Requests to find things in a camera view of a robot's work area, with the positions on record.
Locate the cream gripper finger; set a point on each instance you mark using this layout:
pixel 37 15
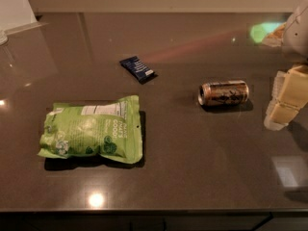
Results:
pixel 294 94
pixel 274 113

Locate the orange soda can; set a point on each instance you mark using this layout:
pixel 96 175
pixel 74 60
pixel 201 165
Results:
pixel 223 93

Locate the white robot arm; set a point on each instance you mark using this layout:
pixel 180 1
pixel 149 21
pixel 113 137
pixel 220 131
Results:
pixel 292 36

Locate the dark blue snack packet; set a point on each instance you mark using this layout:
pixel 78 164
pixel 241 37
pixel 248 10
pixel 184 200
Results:
pixel 137 68

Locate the green snack bag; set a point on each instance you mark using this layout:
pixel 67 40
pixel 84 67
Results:
pixel 112 131

